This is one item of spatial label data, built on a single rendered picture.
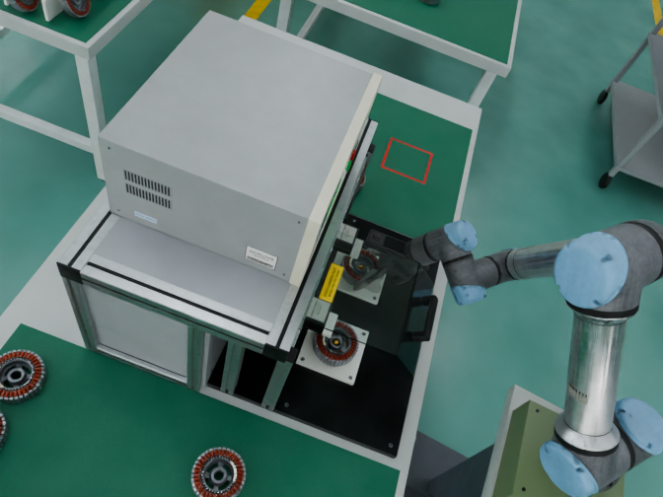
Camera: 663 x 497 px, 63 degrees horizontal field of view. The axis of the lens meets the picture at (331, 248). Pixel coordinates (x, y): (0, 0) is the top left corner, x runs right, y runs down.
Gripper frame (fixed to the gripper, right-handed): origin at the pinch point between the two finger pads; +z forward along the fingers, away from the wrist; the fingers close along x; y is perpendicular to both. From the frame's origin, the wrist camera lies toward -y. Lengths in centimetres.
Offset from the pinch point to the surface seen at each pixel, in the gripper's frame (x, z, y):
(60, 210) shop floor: 29, 130, -66
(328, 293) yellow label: -28.2, -20.3, -19.2
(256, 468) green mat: -57, 7, -4
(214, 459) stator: -59, 9, -13
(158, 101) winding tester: -20, -22, -67
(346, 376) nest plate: -30.5, -1.9, 5.5
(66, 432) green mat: -64, 27, -39
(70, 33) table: 52, 63, -100
